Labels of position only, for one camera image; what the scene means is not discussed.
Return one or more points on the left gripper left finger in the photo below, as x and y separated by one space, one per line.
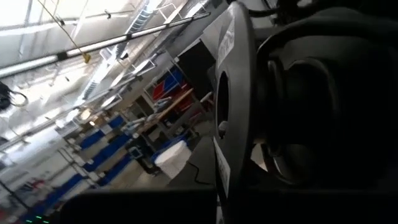
205 155

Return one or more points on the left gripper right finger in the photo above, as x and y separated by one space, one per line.
258 185

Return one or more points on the white bin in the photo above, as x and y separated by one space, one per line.
172 158

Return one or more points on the cluttered wooden table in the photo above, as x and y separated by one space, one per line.
168 109

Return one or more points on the red storage bin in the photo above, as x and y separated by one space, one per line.
160 90

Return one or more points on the blue storage bins shelf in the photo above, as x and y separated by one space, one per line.
105 152

